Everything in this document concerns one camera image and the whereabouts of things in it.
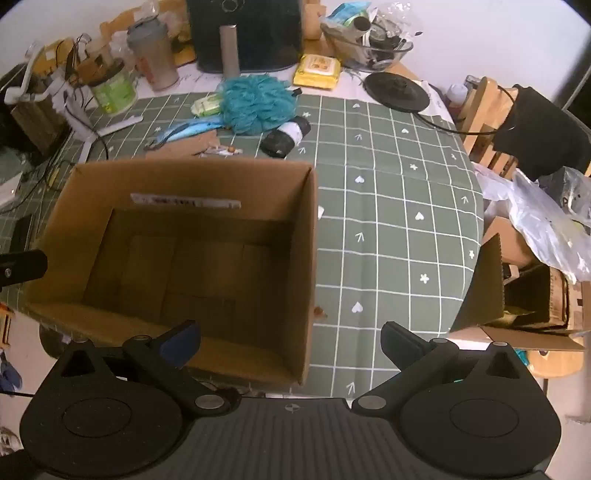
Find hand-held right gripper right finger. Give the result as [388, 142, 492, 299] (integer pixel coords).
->
[352, 320, 532, 416]

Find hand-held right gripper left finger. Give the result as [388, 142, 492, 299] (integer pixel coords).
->
[51, 320, 241, 415]

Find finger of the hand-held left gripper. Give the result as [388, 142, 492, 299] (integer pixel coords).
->
[0, 250, 48, 284]

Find large cardboard box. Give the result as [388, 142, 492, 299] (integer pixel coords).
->
[23, 159, 320, 387]

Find green wet wipes pack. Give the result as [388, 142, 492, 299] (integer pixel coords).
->
[191, 95, 225, 117]

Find teal bath loofah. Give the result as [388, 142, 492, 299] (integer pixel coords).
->
[221, 74, 297, 136]

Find black phone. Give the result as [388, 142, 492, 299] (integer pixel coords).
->
[11, 213, 34, 253]

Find cardboard box on floor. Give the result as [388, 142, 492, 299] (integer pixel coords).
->
[447, 232, 585, 352]

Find dark brown wooden box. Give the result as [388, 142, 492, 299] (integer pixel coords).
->
[10, 98, 71, 156]

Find white phone tripod stand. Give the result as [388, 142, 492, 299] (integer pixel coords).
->
[4, 45, 144, 165]

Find clear plastic bag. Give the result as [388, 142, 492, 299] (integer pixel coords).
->
[475, 163, 591, 283]

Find flat cardboard piece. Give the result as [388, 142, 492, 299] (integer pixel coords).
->
[145, 130, 221, 160]

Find green label jar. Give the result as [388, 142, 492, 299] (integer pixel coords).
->
[88, 60, 139, 116]

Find small brown cardboard box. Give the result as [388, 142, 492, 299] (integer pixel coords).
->
[75, 47, 123, 82]

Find wooden chair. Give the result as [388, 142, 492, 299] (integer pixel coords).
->
[457, 75, 523, 180]

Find black round kettle base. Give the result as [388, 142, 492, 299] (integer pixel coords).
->
[363, 72, 430, 112]

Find yellow wet wipes pack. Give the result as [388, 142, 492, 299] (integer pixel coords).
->
[293, 54, 342, 90]

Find glass bowl with clutter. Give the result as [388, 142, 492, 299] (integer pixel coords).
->
[320, 2, 415, 73]

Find dark air fryer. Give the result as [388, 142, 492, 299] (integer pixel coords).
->
[187, 0, 305, 78]

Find cardboard pieces by wall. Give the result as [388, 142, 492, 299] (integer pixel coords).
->
[98, 0, 195, 66]

